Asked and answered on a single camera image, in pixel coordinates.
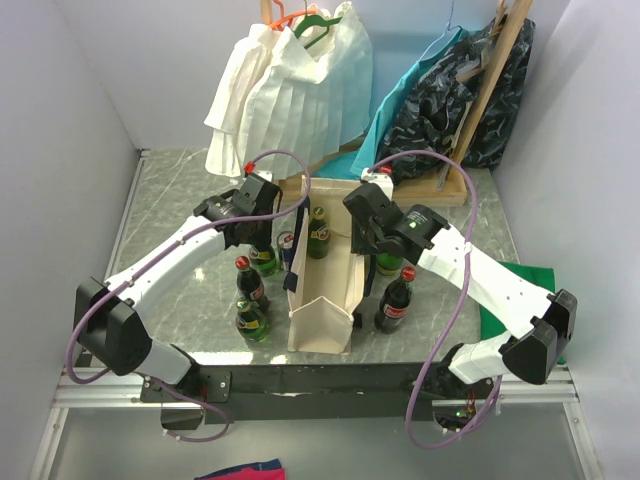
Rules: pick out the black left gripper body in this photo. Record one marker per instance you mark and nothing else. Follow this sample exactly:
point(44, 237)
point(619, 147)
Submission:
point(261, 234)

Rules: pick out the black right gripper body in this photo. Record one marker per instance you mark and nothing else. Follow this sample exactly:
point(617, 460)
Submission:
point(363, 241)

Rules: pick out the green bottle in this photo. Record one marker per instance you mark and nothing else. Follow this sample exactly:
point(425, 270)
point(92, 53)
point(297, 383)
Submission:
point(318, 235)
point(250, 321)
point(387, 264)
point(264, 260)

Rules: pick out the cream canvas tote bag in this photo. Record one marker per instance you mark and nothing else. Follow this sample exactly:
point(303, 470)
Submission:
point(323, 294)

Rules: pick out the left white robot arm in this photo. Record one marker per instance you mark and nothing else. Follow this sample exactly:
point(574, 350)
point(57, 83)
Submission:
point(109, 317)

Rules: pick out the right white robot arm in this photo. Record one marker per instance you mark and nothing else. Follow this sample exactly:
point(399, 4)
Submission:
point(539, 323)

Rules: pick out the silver beverage can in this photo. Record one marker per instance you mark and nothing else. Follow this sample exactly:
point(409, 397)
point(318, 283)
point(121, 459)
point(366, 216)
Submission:
point(286, 249)

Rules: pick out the teal shirt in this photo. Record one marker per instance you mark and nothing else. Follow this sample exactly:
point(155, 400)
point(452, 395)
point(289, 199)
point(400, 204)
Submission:
point(350, 165)

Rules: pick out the wooden clothes rack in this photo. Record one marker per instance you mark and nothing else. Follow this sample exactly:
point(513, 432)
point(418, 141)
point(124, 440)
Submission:
point(445, 186)

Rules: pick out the front right cola bottle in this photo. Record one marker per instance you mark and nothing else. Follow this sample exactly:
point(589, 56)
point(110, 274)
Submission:
point(395, 302)

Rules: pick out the cola bottle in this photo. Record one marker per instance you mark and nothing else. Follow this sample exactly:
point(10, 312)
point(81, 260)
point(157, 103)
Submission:
point(249, 283)
point(395, 302)

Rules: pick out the front left cola bottle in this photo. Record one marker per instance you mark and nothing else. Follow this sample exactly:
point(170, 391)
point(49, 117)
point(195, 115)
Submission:
point(249, 283)

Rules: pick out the white pleated garment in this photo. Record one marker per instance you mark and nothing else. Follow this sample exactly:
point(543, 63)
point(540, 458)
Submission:
point(297, 97)

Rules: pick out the dark patterned garment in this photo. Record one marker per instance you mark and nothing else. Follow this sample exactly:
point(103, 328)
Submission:
point(440, 99)

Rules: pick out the black base beam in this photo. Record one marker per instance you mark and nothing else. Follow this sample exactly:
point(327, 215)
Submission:
point(321, 391)

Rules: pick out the orange hanger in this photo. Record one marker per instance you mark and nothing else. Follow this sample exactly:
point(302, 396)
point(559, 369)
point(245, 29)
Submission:
point(284, 19)

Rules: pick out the pink and blue cloth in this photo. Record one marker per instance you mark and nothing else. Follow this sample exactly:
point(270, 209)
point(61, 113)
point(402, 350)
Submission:
point(267, 470)

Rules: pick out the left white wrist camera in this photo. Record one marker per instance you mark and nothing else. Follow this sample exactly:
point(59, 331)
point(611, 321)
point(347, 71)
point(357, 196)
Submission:
point(251, 168)

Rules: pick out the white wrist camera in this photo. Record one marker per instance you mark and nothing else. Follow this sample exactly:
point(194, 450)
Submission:
point(381, 177)
point(251, 168)

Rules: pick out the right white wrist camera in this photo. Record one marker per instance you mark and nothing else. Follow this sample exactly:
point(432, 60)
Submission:
point(381, 177)

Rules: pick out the blue wire hanger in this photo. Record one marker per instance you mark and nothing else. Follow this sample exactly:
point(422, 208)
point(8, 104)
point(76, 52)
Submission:
point(447, 28)

